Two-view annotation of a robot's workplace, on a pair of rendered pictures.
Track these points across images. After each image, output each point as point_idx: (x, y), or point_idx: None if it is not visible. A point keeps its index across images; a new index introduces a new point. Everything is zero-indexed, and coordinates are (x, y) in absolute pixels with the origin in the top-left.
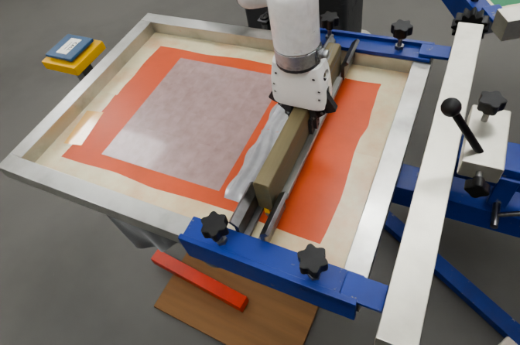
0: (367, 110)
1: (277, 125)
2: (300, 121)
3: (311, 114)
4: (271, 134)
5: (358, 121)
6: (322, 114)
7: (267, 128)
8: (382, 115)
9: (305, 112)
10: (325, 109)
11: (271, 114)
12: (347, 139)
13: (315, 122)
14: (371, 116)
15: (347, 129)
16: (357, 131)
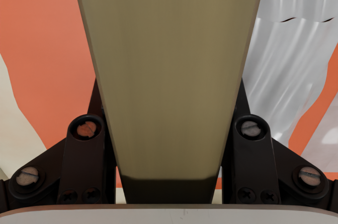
0: (53, 140)
1: (291, 44)
2: (112, 115)
3: (92, 158)
4: (314, 2)
5: (51, 112)
6: (35, 162)
7: (332, 26)
8: (8, 135)
9: (122, 168)
10: (3, 209)
11: (318, 80)
12: (38, 53)
13: (96, 101)
14: (30, 129)
15: (60, 84)
16: (32, 86)
